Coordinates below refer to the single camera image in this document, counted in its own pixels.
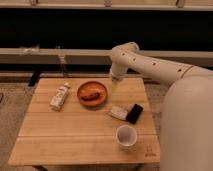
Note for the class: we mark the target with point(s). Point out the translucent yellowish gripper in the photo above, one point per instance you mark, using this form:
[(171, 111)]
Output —
[(114, 82)]

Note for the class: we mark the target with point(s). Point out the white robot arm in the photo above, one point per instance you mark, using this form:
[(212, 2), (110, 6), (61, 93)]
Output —
[(186, 138)]

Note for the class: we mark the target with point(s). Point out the brown sausage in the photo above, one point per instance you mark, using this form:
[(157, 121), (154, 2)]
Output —
[(91, 96)]

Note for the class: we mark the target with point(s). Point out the orange plate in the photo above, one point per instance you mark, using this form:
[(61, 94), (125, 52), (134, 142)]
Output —
[(89, 88)]

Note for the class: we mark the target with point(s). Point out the black smartphone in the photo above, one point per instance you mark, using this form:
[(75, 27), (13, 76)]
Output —
[(134, 114)]

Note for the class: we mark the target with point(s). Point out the white tube bottle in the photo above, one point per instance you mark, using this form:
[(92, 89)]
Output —
[(59, 98)]

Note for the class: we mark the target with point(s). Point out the wooden table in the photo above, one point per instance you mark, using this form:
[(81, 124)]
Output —
[(76, 135)]

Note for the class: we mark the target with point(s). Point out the black table leg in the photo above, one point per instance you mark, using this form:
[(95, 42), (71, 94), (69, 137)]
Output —
[(34, 78)]

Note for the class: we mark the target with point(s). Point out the grey wall rail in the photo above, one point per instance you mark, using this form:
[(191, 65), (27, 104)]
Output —
[(94, 57)]

